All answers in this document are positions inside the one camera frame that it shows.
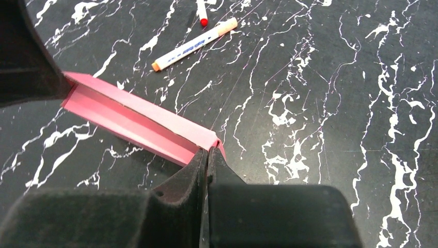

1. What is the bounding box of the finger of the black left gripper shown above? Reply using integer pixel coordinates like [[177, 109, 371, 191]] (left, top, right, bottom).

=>
[[1, 1, 72, 107]]

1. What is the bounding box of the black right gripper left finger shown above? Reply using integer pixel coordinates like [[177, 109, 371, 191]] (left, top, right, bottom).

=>
[[1, 149, 208, 247]]

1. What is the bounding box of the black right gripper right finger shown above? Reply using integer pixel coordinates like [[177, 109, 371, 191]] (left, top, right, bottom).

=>
[[208, 148, 363, 247]]

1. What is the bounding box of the pink cardboard box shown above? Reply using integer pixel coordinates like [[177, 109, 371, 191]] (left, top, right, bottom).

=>
[[61, 72, 225, 166]]

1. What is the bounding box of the red capped white marker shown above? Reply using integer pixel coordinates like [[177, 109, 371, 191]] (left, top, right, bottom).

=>
[[196, 0, 208, 27]]

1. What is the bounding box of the orange capped white marker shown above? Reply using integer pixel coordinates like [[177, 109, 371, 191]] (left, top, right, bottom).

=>
[[152, 18, 238, 72]]

